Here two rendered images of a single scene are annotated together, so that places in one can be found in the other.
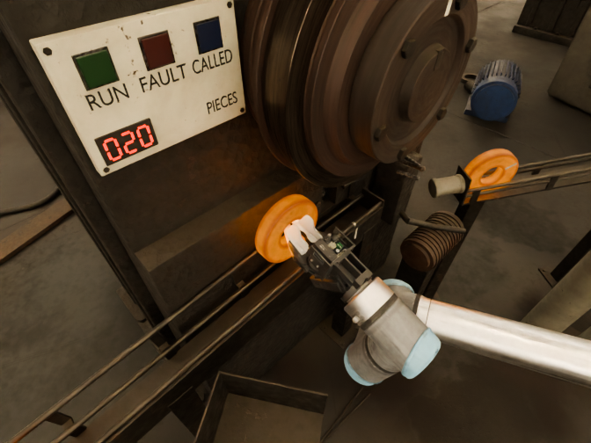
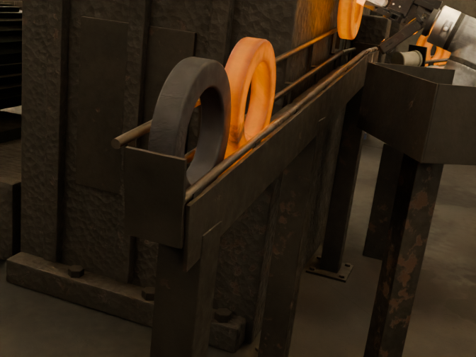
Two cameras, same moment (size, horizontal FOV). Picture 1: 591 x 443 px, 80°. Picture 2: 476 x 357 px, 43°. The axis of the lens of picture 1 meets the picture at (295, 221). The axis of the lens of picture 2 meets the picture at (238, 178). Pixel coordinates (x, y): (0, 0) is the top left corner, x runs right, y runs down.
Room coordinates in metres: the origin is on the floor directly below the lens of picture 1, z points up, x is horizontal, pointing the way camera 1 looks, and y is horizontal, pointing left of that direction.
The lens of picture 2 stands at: (-0.78, 0.94, 0.83)
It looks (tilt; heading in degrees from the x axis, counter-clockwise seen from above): 17 degrees down; 332
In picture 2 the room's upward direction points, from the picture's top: 7 degrees clockwise
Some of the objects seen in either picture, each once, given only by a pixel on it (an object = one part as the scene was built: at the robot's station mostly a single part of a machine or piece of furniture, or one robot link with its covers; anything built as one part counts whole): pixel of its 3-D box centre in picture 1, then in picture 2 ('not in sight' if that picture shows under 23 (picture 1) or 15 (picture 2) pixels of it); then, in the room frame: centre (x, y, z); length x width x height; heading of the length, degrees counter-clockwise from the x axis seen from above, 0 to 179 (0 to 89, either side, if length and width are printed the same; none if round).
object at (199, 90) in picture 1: (164, 85); not in sight; (0.48, 0.19, 1.15); 0.26 x 0.02 x 0.18; 133
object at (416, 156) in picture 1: (392, 185); (367, 54); (0.81, -0.30, 0.68); 0.11 x 0.08 x 0.24; 43
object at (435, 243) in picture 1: (417, 274); (394, 180); (0.77, -0.47, 0.27); 0.22 x 0.13 x 0.53; 133
